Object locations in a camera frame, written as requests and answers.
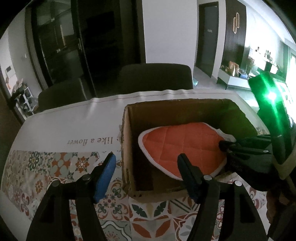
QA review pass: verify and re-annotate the white shelf rack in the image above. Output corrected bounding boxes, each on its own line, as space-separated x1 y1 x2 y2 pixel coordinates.
16 84 38 119

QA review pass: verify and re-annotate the brown cardboard box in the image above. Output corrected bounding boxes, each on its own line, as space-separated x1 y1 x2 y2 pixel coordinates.
121 99 268 203

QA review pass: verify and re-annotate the dark chair far left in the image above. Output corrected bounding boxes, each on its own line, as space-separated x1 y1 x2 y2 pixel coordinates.
38 78 94 112

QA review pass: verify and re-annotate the patterned tile tablecloth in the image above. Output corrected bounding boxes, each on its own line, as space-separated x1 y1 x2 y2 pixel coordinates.
1 89 268 240

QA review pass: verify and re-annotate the dark chair behind table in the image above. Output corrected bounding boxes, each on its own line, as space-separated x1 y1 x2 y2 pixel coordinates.
117 63 193 94

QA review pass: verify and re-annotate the white tv cabinet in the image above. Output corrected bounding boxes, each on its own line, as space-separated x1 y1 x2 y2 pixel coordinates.
218 69 250 90

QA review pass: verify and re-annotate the orange quilted pot holder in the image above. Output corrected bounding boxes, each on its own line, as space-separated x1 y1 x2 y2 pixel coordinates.
138 122 236 181

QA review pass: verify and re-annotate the gold wall ornament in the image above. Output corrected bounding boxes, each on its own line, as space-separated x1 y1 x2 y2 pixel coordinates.
232 12 240 34

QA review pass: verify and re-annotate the dark double glass door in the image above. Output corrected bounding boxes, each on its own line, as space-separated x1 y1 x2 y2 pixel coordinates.
25 1 146 95

